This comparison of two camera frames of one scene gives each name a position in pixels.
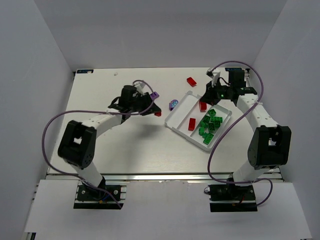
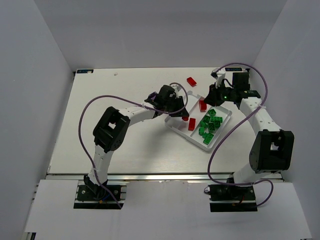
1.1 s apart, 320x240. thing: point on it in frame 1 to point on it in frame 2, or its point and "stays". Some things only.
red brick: (191, 124) stays
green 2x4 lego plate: (213, 119) stays
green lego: (207, 119) stays
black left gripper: (144, 104) to (179, 107)
